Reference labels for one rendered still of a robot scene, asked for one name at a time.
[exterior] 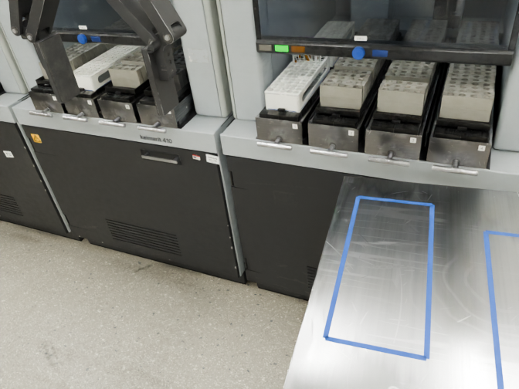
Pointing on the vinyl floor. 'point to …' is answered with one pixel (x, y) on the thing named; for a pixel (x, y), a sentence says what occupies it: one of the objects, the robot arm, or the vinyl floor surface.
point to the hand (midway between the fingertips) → (113, 94)
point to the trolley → (413, 291)
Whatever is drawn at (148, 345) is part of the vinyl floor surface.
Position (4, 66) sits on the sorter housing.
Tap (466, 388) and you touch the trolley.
